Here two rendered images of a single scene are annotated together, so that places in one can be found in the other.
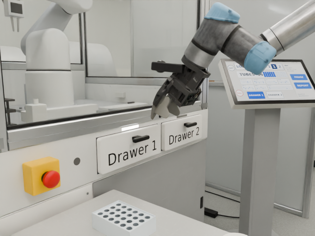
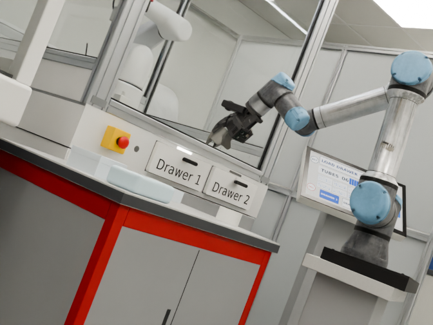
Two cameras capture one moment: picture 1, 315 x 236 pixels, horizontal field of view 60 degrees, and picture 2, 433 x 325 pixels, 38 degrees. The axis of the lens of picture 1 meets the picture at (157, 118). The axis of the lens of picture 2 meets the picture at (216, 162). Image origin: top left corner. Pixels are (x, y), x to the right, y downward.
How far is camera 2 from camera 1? 1.42 m
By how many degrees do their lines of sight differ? 13
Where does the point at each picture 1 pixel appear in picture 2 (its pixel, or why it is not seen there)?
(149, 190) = not seen: hidden behind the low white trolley
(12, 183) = (97, 135)
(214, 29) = (273, 88)
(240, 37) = (287, 99)
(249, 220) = not seen: outside the picture
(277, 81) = not seen: hidden behind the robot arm
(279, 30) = (323, 109)
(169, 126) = (218, 172)
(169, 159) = (206, 207)
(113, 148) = (165, 157)
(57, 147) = (130, 129)
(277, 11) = (415, 128)
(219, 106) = (303, 233)
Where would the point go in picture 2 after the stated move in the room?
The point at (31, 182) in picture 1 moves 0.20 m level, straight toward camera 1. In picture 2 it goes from (110, 138) to (125, 141)
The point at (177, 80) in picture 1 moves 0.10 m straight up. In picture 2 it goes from (236, 117) to (247, 90)
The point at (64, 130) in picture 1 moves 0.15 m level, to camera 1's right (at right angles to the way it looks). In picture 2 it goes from (139, 120) to (181, 136)
